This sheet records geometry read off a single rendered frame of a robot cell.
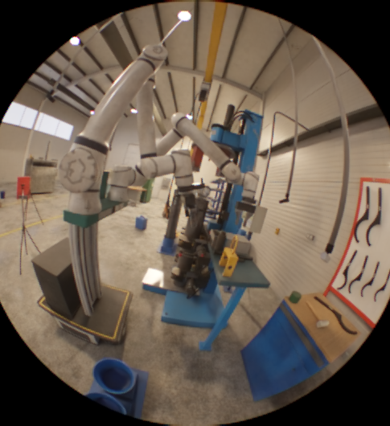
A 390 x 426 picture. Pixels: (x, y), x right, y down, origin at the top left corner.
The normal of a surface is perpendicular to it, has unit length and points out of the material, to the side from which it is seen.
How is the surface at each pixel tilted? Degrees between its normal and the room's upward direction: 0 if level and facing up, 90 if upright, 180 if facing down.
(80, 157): 93
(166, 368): 0
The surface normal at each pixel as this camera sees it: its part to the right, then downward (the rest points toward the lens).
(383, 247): -0.97, -0.23
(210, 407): 0.24, -0.96
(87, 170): 0.56, 0.40
